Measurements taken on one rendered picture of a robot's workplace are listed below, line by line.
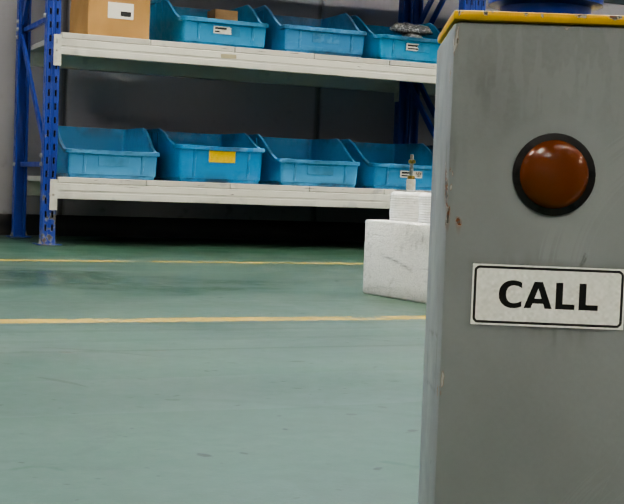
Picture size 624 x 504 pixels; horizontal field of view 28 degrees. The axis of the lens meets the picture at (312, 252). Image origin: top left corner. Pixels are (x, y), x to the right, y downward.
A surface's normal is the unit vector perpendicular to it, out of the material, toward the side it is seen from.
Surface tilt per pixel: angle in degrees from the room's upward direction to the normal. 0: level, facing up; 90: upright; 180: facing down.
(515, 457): 90
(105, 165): 95
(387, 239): 90
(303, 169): 95
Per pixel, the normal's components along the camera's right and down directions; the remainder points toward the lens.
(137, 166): 0.41, 0.16
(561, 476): -0.03, 0.05
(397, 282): -0.86, 0.00
